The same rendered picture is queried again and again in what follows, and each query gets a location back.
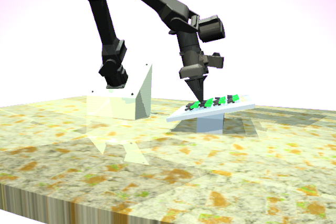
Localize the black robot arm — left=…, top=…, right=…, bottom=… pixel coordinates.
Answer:
left=88, top=0, right=226, bottom=89

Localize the white switch panel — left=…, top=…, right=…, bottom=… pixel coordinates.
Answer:
left=166, top=94, right=256, bottom=134

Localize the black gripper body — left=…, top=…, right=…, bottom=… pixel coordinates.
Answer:
left=179, top=45, right=209, bottom=79

